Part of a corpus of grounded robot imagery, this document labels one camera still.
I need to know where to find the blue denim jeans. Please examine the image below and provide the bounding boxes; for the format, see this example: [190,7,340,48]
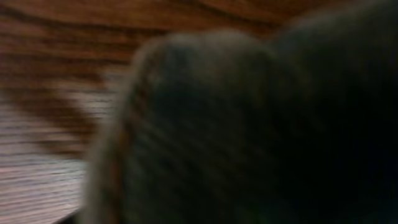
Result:
[78,1,397,224]

